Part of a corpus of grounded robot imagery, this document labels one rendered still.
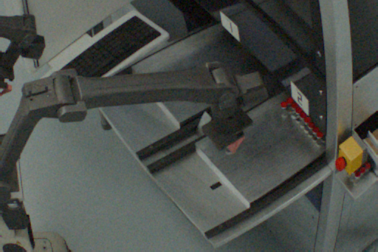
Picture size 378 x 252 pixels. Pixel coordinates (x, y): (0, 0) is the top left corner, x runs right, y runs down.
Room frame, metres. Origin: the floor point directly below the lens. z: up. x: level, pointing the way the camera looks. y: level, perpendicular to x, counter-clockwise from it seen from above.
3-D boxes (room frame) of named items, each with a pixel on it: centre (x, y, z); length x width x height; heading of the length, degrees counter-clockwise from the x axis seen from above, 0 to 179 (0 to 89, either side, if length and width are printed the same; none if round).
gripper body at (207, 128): (1.42, -0.08, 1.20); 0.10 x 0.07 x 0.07; 114
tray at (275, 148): (1.57, -0.21, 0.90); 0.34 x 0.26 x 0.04; 115
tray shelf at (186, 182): (1.69, -0.08, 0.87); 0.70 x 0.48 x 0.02; 24
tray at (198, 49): (1.88, -0.07, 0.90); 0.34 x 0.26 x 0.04; 114
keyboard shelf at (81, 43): (2.14, 0.28, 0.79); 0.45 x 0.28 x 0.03; 123
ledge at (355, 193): (1.39, -0.47, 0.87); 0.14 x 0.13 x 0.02; 114
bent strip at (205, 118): (1.65, 0.02, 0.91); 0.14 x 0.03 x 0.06; 113
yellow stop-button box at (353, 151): (1.39, -0.42, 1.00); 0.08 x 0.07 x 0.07; 114
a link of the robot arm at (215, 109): (1.42, -0.08, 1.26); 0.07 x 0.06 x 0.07; 101
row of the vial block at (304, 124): (1.61, -0.31, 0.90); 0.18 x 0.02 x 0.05; 25
